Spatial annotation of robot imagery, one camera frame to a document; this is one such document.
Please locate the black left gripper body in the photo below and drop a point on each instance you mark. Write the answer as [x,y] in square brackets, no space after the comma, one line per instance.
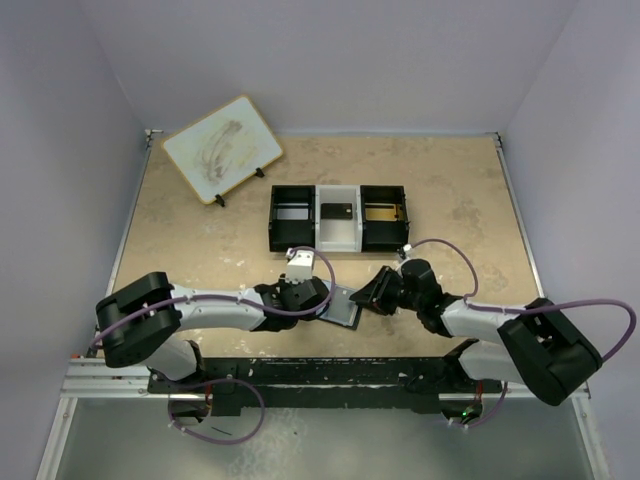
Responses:
[310,293]

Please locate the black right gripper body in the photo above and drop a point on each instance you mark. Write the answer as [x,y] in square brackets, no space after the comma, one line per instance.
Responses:
[382,288]

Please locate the black leather card holder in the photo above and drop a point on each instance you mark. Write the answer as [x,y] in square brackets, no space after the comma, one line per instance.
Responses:
[342,311]

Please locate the black and white tray organizer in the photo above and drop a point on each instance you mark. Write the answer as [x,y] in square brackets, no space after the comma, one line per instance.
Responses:
[337,236]

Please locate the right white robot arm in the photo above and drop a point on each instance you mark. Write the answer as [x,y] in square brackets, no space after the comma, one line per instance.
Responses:
[543,351]

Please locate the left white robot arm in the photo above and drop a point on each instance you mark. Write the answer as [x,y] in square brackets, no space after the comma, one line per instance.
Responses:
[138,323]

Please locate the gold card in tray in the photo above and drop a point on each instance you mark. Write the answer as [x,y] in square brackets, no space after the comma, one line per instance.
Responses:
[382,212]

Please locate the silver card in tray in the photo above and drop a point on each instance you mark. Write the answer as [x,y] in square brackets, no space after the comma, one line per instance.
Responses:
[292,214]

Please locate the black card in tray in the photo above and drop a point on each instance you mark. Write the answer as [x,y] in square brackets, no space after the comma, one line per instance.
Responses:
[336,211]

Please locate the yellow-framed whiteboard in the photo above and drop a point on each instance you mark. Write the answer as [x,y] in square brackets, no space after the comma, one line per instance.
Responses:
[222,149]

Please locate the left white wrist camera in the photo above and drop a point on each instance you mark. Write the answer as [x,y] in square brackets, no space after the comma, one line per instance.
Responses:
[300,265]

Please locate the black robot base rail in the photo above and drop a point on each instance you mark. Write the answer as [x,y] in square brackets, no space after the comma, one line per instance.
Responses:
[418,384]

